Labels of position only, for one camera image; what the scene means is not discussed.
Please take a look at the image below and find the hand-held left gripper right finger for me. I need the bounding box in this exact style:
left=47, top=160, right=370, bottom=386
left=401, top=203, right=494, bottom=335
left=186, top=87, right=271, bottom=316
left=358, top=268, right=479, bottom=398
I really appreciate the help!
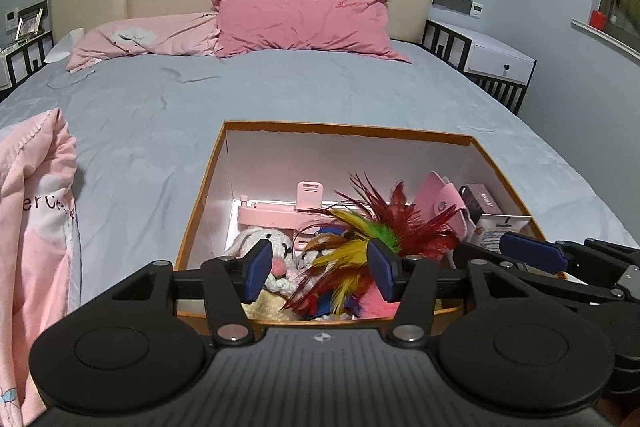
left=367, top=240, right=536, bottom=346

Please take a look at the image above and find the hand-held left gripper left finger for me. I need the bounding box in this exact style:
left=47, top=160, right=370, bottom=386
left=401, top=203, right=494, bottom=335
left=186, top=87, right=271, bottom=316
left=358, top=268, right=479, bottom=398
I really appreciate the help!
left=114, top=240, right=273, bottom=346

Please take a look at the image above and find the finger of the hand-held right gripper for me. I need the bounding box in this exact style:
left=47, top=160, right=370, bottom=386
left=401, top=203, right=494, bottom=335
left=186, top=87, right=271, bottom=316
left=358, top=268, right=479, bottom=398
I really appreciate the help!
left=452, top=242, right=626, bottom=308
left=500, top=232, right=591, bottom=277

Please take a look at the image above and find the white crochet bunny doll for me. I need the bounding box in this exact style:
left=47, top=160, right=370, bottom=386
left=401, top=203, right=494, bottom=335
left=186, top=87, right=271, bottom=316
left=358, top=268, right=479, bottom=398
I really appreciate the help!
left=225, top=227, right=301, bottom=322

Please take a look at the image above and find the pink fluffy pompom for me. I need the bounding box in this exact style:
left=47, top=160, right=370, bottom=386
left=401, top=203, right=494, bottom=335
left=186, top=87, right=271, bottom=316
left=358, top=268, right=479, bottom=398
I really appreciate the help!
left=357, top=287, right=401, bottom=320

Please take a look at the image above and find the small white packet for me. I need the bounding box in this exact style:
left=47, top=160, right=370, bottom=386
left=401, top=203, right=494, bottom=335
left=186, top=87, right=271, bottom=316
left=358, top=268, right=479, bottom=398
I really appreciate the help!
left=472, top=213, right=533, bottom=253

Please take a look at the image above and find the colourful feather toy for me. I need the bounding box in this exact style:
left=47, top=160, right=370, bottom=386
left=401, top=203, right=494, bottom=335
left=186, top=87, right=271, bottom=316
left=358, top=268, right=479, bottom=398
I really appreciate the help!
left=285, top=174, right=458, bottom=313

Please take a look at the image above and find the pink phone holder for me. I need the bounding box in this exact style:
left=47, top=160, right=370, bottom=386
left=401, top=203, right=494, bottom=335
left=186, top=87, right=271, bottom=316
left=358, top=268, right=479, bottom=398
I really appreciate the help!
left=237, top=181, right=351, bottom=228

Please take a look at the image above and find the plush doll with blue outfit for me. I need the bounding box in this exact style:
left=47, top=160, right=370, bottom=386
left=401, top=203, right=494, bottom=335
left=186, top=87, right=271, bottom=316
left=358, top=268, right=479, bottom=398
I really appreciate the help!
left=295, top=227, right=362, bottom=320

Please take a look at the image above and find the small dark purple box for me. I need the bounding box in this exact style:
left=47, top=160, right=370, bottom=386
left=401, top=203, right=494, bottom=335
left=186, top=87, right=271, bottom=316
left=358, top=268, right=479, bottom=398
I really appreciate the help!
left=459, top=183, right=503, bottom=218

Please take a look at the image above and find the orange cardboard box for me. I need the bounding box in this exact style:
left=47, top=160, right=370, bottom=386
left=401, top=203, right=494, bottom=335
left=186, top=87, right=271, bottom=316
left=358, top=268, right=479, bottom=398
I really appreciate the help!
left=174, top=121, right=548, bottom=335

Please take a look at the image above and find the pink snap pouch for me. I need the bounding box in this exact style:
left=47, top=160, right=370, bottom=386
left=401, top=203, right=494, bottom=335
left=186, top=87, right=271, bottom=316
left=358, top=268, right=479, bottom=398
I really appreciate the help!
left=412, top=172, right=473, bottom=243

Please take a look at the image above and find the white drawer nightstand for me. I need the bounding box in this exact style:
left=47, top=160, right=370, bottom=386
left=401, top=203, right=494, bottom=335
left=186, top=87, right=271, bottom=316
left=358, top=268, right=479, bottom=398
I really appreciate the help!
left=421, top=18, right=538, bottom=115

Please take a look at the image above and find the pink printed blanket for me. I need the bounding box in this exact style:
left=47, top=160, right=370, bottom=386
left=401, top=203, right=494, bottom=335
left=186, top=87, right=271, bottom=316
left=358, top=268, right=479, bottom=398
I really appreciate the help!
left=0, top=107, right=83, bottom=427

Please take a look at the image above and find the dark pink pillow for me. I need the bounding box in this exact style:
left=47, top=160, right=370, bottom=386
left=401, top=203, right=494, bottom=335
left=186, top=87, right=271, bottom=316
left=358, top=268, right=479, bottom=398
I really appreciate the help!
left=211, top=0, right=412, bottom=64

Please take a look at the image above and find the light pink pillow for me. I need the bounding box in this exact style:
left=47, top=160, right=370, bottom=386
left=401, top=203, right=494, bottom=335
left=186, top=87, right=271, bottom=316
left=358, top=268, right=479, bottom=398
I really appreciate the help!
left=66, top=12, right=221, bottom=74

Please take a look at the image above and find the black frame nightstand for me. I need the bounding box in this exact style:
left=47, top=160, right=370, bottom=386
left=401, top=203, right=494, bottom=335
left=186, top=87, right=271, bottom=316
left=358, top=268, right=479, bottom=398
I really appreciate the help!
left=0, top=29, right=55, bottom=92

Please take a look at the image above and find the photo frame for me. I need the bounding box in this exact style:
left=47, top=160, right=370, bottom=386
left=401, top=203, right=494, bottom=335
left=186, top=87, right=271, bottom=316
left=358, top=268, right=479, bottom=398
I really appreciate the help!
left=15, top=8, right=45, bottom=42

